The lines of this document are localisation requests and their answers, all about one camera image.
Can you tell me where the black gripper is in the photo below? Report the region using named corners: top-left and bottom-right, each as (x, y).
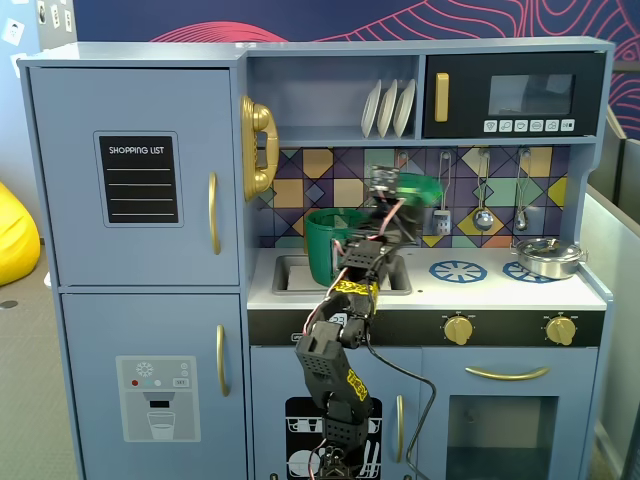
top-left (367, 188), bottom-right (425, 245)

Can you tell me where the green container lid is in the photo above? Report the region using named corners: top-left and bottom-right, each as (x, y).
top-left (392, 172), bottom-right (445, 208)

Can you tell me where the steel pot lid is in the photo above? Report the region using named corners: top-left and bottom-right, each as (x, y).
top-left (514, 237), bottom-right (582, 262)

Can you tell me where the steel slotted spatula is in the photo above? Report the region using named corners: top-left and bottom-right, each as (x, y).
top-left (432, 149), bottom-right (455, 236)

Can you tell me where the colourful tile backsplash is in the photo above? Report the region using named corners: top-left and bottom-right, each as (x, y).
top-left (257, 146), bottom-right (571, 250)

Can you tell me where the white toy plate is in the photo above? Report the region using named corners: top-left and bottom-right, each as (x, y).
top-left (392, 78), bottom-right (417, 139)
top-left (360, 79), bottom-right (384, 140)
top-left (375, 78), bottom-right (400, 140)

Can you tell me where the steel ladle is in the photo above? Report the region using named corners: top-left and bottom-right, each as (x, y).
top-left (472, 148), bottom-right (497, 233)

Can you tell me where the green plastic container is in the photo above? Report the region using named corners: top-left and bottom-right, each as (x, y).
top-left (304, 208), bottom-right (375, 287)

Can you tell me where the steel small spoon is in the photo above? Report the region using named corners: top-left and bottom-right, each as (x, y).
top-left (514, 147), bottom-right (533, 232)

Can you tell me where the black control panel strip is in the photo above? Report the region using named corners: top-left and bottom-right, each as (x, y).
top-left (248, 309), bottom-right (606, 348)

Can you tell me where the grey toy sink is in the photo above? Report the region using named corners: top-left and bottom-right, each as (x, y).
top-left (272, 253), bottom-right (414, 296)

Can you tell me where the gold stove knob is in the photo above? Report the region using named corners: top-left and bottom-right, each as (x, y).
top-left (543, 314), bottom-right (578, 347)
top-left (441, 313), bottom-right (476, 346)

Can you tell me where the black microwave door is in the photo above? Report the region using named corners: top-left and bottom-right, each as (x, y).
top-left (422, 49), bottom-right (608, 140)

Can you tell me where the gold toy telephone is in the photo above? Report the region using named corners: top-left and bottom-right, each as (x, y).
top-left (239, 94), bottom-right (281, 203)

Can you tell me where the steel toy pot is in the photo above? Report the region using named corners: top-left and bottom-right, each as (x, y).
top-left (509, 239), bottom-right (590, 281)

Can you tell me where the blue oven door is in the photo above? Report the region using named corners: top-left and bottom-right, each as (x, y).
top-left (421, 346), bottom-right (600, 480)

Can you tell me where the grey office partition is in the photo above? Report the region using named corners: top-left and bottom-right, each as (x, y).
top-left (582, 179), bottom-right (640, 480)

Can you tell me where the black shopping list board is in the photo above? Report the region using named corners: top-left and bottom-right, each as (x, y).
top-left (93, 130), bottom-right (185, 229)

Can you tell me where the blue toy kitchen unit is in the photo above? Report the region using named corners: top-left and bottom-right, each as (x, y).
top-left (17, 37), bottom-right (616, 480)

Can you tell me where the blue lower fridge door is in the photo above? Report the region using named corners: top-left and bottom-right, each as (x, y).
top-left (59, 292), bottom-right (250, 480)

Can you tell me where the blue fridge door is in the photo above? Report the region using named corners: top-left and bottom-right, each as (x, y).
top-left (59, 292), bottom-right (250, 480)
top-left (27, 67), bottom-right (242, 289)

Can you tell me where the blue upper fridge door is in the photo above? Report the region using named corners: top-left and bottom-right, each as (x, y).
top-left (27, 67), bottom-right (242, 289)

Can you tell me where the grey water dispenser sticker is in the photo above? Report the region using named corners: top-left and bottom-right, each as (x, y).
top-left (115, 354), bottom-right (202, 444)

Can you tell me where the yellow beanbag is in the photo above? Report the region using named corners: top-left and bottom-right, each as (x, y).
top-left (0, 180), bottom-right (42, 288)

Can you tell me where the small gripper camera board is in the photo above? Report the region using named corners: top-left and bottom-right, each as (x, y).
top-left (368, 164), bottom-right (402, 194)

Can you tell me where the gold microwave handle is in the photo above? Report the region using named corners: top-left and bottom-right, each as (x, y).
top-left (433, 72), bottom-right (451, 124)

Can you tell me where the gold upper fridge handle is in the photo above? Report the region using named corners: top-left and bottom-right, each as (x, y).
top-left (207, 171), bottom-right (223, 256)

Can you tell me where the gold fridge handle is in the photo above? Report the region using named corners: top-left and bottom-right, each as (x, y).
top-left (215, 323), bottom-right (232, 399)
top-left (207, 171), bottom-right (223, 256)

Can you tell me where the black power cable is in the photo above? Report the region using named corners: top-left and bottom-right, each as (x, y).
top-left (363, 341), bottom-right (438, 480)

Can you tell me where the gold oven handle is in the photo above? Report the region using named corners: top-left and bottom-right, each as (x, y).
top-left (464, 365), bottom-right (552, 383)

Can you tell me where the gold dishwasher handle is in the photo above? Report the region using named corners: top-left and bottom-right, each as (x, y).
top-left (395, 394), bottom-right (406, 464)

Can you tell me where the gold lower fridge handle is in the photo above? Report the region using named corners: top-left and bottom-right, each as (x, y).
top-left (215, 323), bottom-right (232, 399)

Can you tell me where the grey wall board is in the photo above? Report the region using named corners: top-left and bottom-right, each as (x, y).
top-left (36, 0), bottom-right (79, 52)

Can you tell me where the white wall socket card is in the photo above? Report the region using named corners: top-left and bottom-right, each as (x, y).
top-left (0, 17), bottom-right (26, 44)

